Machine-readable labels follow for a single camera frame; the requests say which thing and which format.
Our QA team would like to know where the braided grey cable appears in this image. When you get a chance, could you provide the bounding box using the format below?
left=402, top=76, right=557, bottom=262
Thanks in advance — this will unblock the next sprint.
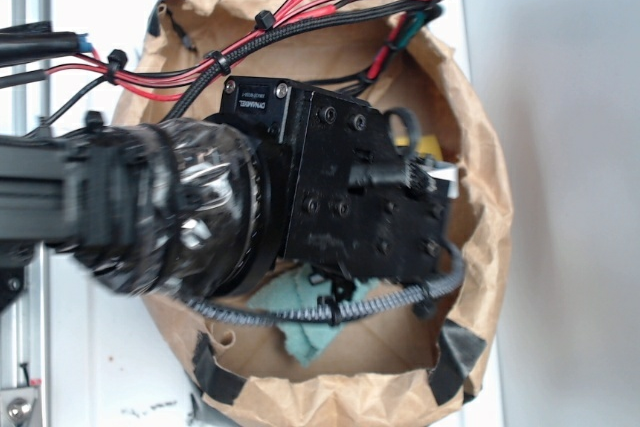
left=177, top=241, right=466, bottom=328

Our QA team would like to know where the teal cloth rag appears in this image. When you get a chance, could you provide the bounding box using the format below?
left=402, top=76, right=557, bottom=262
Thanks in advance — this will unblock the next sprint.
left=248, top=266, right=387, bottom=369

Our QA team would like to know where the aluminium frame rail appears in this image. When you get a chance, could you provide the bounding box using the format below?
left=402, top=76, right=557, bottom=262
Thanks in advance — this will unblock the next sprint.
left=1, top=0, right=51, bottom=426

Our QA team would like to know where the red and black cable bundle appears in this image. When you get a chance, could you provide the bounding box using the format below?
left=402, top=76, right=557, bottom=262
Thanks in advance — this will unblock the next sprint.
left=0, top=0, right=454, bottom=113

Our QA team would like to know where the white plastic bin lid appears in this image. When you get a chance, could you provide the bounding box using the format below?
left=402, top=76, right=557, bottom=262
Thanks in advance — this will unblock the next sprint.
left=49, top=0, right=503, bottom=427

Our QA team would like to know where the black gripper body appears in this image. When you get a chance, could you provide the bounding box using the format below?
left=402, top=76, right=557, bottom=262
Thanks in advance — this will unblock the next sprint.
left=221, top=76, right=449, bottom=283

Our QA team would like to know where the yellow sponge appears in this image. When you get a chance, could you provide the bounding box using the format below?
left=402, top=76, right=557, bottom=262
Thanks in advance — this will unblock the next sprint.
left=394, top=135, right=443, bottom=161

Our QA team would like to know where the brown paper bag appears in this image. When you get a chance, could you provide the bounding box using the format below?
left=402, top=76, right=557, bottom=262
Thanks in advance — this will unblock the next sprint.
left=136, top=0, right=513, bottom=426

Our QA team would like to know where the black mounting bracket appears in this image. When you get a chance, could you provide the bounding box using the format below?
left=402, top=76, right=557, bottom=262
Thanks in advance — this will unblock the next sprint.
left=0, top=244, right=33, bottom=312

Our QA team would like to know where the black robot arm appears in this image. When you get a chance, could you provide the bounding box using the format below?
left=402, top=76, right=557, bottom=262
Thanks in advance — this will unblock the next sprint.
left=1, top=76, right=458, bottom=298

